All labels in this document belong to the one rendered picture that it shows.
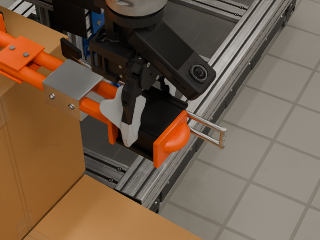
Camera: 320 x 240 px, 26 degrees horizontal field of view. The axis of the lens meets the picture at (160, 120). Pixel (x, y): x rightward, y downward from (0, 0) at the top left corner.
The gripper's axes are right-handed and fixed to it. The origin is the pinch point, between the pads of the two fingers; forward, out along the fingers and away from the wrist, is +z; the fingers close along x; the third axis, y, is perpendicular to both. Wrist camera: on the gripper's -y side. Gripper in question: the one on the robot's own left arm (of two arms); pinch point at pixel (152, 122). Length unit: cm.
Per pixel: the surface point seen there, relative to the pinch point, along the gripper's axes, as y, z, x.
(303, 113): 15, 107, -115
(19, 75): 21.6, -0.2, 3.4
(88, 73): 12.4, -1.4, -1.7
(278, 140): 17, 107, -98
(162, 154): -4.1, 0.8, 3.5
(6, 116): 31.8, 18.4, -0.6
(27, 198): 32, 43, -1
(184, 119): -4.1, -1.3, -1.8
